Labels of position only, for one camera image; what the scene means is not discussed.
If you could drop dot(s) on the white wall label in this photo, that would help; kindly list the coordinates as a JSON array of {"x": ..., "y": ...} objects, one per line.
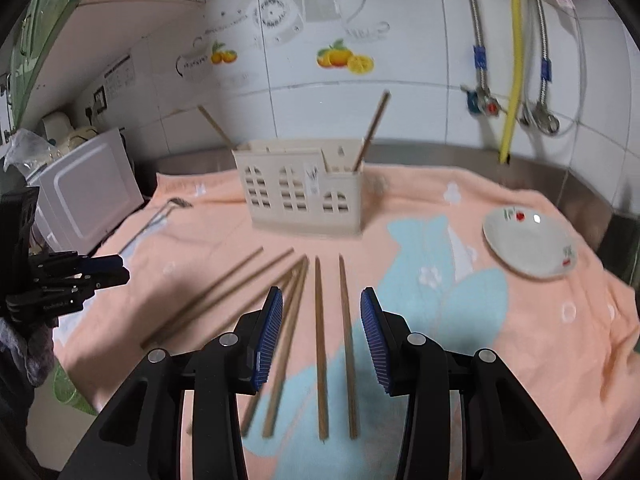
[{"x": 120, "y": 76}]

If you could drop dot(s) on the white microwave oven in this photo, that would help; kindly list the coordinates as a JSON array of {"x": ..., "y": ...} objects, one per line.
[{"x": 85, "y": 190}]

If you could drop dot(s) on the green wall cabinet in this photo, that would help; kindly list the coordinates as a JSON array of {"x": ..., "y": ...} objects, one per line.
[{"x": 45, "y": 25}]

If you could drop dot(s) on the clear plastic bag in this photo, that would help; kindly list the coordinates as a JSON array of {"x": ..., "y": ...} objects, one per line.
[{"x": 25, "y": 147}]

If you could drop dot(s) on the green printed cloth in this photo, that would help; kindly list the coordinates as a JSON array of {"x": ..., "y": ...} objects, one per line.
[{"x": 70, "y": 390}]

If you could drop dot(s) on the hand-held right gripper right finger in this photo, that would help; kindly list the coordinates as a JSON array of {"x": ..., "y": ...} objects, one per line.
[{"x": 375, "y": 340}]

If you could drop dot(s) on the metal spoon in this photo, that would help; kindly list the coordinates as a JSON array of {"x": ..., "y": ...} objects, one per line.
[{"x": 155, "y": 222}]

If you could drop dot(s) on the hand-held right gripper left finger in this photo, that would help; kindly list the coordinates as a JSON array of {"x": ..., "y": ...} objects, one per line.
[{"x": 267, "y": 340}]

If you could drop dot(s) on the metal water valve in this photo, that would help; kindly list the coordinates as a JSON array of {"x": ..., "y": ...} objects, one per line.
[{"x": 542, "y": 120}]

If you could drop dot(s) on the peach printed towel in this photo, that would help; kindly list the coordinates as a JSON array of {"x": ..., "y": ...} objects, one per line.
[{"x": 450, "y": 310}]

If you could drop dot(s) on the cream kitchen appliance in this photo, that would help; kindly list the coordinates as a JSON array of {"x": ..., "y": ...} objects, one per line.
[{"x": 65, "y": 135}]

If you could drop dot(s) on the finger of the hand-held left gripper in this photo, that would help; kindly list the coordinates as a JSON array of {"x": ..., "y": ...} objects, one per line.
[
  {"x": 100, "y": 262},
  {"x": 107, "y": 277}
]

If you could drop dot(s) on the cream plastic utensil holder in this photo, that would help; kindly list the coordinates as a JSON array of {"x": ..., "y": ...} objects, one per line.
[{"x": 300, "y": 195}]

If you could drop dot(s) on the person's left forearm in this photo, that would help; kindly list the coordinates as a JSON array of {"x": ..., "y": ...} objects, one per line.
[{"x": 25, "y": 350}]

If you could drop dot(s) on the wall socket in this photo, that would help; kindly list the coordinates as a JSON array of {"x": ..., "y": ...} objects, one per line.
[{"x": 100, "y": 99}]

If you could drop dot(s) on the white floral plate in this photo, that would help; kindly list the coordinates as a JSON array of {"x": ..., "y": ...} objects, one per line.
[{"x": 530, "y": 242}]

